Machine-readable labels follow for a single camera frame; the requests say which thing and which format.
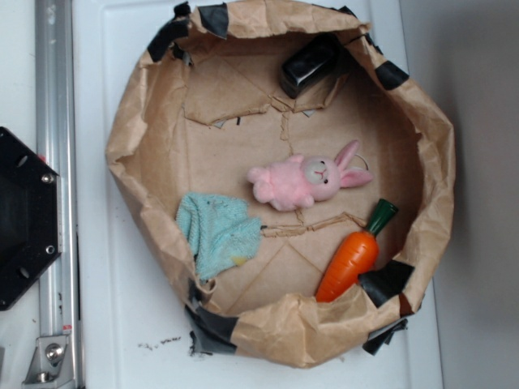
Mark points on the black box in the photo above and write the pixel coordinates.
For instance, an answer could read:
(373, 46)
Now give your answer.
(309, 65)

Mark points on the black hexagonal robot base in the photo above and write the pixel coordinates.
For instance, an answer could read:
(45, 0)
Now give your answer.
(29, 218)

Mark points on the brown paper bag bin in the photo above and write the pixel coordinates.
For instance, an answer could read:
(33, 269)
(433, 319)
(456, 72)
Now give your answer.
(204, 104)

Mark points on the pink plush bunny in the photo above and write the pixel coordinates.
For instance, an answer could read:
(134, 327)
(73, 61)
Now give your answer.
(300, 182)

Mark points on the light blue cloth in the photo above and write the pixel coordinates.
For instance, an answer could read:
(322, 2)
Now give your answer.
(219, 230)

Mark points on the orange toy carrot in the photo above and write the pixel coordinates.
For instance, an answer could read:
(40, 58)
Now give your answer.
(356, 254)

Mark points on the aluminium extrusion rail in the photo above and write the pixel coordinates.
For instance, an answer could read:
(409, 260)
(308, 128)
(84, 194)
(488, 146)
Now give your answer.
(55, 141)

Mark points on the metal corner bracket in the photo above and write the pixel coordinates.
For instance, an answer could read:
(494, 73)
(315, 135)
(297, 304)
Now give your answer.
(51, 365)

